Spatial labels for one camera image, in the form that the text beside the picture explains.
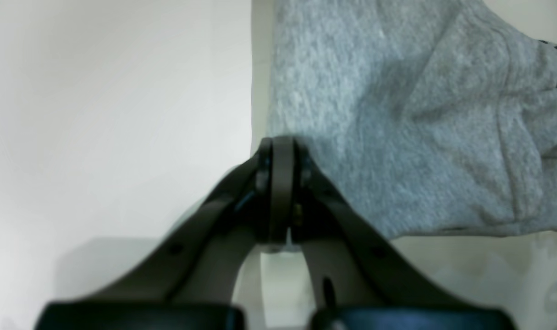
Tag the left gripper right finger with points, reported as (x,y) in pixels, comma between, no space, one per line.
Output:
(359,281)

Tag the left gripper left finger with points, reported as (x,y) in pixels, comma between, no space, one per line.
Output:
(187,282)

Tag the grey T-shirt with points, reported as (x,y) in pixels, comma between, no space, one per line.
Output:
(431,117)

